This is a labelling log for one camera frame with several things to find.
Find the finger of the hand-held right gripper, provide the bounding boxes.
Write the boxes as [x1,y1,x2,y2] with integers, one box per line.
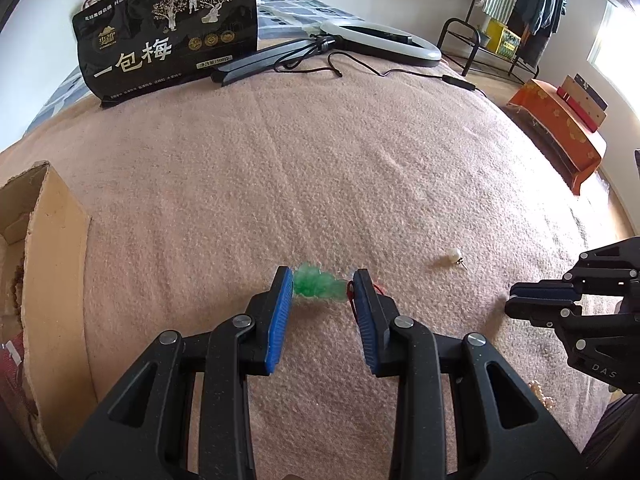
[505,301,626,331]
[510,236,640,303]

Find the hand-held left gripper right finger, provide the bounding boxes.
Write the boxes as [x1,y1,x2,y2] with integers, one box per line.
[351,268,583,480]

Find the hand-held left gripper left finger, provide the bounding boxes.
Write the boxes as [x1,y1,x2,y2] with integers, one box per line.
[57,266,294,480]

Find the green pendant with red cord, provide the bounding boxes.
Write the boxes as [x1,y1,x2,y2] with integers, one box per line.
[291,261,388,318]

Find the cardboard box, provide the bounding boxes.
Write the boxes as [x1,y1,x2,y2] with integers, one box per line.
[0,161,93,466]

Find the brown wooden bead necklace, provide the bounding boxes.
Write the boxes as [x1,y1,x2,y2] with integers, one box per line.
[7,255,28,321]

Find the red strap watch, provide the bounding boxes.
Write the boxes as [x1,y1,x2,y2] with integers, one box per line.
[0,332,41,418]

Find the person's right forearm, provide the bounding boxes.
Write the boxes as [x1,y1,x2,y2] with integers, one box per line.
[580,391,640,473]

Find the pinkish brown blanket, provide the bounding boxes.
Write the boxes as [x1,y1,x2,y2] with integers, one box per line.
[0,57,640,480]

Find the orange covered side table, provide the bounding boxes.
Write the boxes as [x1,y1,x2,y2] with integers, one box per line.
[506,78,608,197]

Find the red flat box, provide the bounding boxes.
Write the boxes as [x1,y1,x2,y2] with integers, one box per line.
[556,87,601,118]

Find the navy flat box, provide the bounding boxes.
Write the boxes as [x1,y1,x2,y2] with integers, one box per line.
[574,73,609,112]

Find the tan flat box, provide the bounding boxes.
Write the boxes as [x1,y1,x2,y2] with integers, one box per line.
[556,75,608,132]

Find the black folded tripod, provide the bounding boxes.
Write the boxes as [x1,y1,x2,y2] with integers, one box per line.
[210,35,341,86]

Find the bright window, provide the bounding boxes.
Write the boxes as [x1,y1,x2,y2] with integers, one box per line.
[590,0,640,83]

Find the yellow box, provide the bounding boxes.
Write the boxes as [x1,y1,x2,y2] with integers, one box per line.
[486,18,506,51]

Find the black snack bag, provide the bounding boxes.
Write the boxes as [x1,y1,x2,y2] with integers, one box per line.
[71,0,261,109]

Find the black metal clothes rack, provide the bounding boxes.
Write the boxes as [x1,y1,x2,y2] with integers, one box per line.
[437,0,568,81]

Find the row of hanging dark clothes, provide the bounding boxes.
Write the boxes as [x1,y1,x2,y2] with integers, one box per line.
[507,0,568,63]

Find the black cable with switch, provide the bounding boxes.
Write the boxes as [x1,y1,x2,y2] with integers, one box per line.
[272,50,488,96]

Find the white ring light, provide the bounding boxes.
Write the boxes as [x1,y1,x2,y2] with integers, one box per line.
[257,2,442,67]

